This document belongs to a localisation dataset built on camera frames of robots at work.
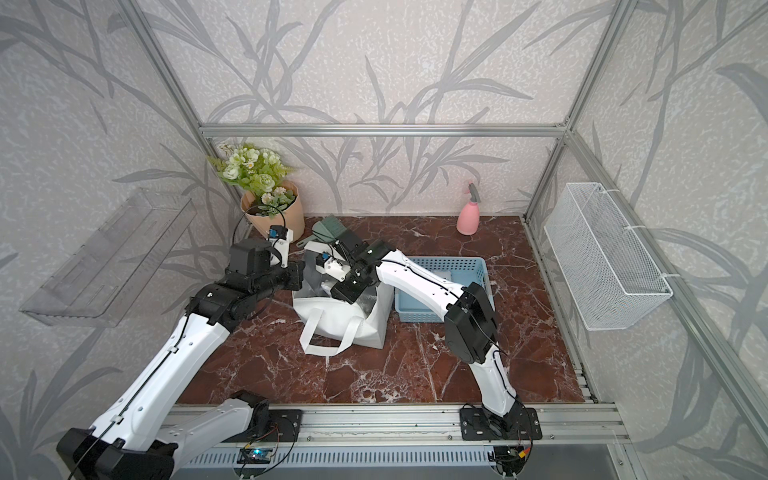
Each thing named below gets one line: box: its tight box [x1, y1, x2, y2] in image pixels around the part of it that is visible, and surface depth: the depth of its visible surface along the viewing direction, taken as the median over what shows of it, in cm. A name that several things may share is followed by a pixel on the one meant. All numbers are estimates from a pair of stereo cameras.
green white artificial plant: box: [209, 143, 295, 216], surface depth 96 cm
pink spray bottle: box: [456, 182, 481, 236], surface depth 111 cm
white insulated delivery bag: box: [293, 241, 394, 357], surface depth 74 cm
